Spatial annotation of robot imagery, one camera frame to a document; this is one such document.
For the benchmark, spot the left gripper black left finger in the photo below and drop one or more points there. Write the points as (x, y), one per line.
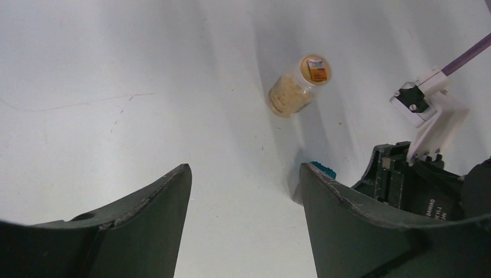
(138, 235)

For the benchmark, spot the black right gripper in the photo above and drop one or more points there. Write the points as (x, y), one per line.
(425, 187)

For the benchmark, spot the teal and clear pill box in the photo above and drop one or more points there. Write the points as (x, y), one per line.
(328, 171)

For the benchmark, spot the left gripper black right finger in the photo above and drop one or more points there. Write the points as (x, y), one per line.
(353, 235)

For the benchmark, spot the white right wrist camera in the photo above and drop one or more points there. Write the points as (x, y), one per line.
(435, 113)

